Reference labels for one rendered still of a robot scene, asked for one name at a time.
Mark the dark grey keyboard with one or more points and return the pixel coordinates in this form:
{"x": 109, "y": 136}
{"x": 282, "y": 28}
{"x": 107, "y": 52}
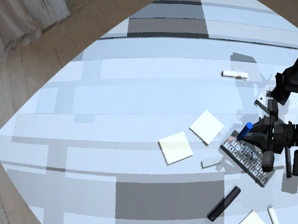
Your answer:
{"x": 247, "y": 157}

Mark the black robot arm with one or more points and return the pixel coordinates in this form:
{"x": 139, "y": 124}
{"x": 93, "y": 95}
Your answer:
{"x": 286, "y": 83}

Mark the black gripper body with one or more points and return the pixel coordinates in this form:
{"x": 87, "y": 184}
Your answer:
{"x": 283, "y": 135}

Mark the grey stylus with blue cap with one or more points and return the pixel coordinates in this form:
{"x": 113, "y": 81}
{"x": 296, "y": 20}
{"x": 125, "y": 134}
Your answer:
{"x": 288, "y": 157}

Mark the blue stylus with grey tip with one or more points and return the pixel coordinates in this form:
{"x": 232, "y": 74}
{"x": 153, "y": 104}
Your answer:
{"x": 244, "y": 132}

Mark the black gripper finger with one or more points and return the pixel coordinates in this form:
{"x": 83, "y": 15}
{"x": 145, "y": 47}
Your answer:
{"x": 259, "y": 126}
{"x": 257, "y": 141}

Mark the dark grey cylinder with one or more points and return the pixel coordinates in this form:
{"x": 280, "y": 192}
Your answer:
{"x": 223, "y": 205}

